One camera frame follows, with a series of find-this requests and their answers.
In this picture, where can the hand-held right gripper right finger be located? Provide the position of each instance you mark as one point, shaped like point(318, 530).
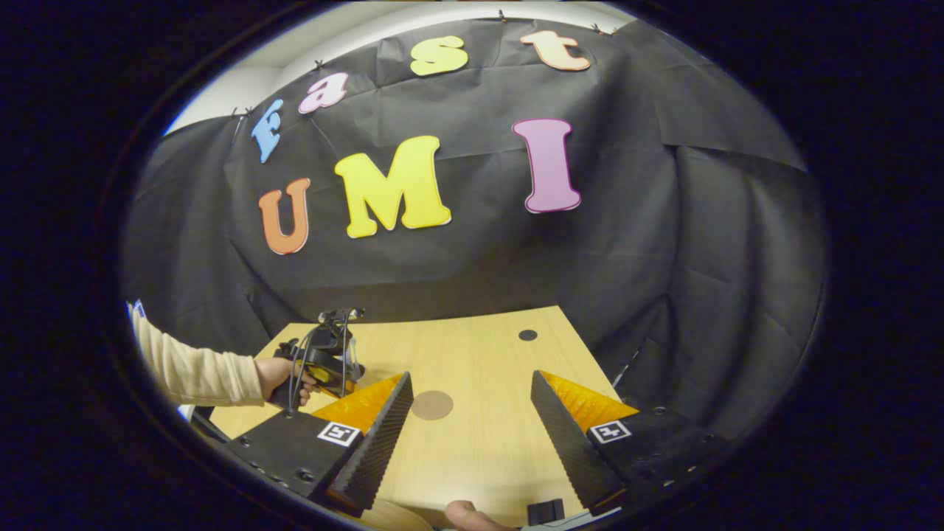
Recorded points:
point(568, 450)

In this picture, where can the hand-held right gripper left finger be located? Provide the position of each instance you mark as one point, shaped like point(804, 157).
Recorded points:
point(380, 442)

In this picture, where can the round brown coaster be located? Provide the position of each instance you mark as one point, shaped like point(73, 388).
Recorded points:
point(432, 405)

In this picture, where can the wooden desktop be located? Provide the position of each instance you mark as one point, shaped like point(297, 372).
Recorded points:
point(487, 361)

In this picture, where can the black backdrop cloth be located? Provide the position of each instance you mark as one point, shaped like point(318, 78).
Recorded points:
point(590, 258)

